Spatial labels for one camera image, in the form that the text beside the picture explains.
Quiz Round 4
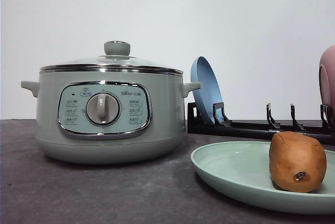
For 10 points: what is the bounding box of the glass pot lid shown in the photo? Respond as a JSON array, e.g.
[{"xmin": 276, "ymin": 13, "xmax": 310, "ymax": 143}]
[{"xmin": 40, "ymin": 40, "xmax": 183, "ymax": 74}]

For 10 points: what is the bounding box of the green plate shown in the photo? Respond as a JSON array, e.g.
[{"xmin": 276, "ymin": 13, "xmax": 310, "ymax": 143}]
[{"xmin": 191, "ymin": 141, "xmax": 335, "ymax": 215}]

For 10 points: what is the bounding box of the brown potato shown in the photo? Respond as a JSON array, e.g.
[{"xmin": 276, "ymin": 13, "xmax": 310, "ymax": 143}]
[{"xmin": 269, "ymin": 131, "xmax": 327, "ymax": 193}]

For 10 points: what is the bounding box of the blue plate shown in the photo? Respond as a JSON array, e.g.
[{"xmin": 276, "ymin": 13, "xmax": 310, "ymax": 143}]
[{"xmin": 191, "ymin": 57, "xmax": 224, "ymax": 124}]

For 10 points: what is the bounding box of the green electric steamer pot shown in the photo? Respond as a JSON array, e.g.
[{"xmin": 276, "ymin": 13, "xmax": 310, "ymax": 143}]
[{"xmin": 21, "ymin": 69, "xmax": 201, "ymax": 164}]

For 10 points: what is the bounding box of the pink plate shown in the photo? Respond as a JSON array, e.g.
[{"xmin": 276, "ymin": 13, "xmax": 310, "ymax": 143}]
[{"xmin": 319, "ymin": 45, "xmax": 335, "ymax": 145}]

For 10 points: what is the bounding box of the black dish rack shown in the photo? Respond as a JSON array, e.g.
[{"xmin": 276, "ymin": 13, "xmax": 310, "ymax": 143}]
[{"xmin": 187, "ymin": 102, "xmax": 331, "ymax": 144}]

